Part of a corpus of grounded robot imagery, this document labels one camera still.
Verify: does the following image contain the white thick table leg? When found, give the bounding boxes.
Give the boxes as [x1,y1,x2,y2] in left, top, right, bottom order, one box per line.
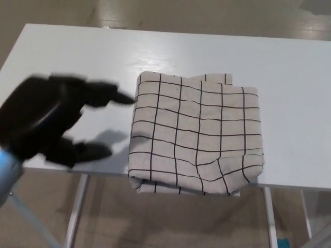
[263,186,278,248]

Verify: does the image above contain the white black-checkered towel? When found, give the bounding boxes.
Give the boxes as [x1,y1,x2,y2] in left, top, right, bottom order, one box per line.
[128,71,267,197]

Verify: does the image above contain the white thin table leg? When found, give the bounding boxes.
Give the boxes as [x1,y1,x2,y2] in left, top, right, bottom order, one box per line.
[301,190,313,248]

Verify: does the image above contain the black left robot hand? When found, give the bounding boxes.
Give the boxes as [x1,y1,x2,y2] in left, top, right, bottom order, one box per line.
[0,73,136,168]

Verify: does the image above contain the white slanted table leg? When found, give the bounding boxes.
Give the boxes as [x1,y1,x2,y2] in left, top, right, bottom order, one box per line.
[64,174,90,248]

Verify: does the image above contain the grey metal stand frame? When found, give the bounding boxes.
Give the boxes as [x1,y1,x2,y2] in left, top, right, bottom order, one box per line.
[7,192,59,248]

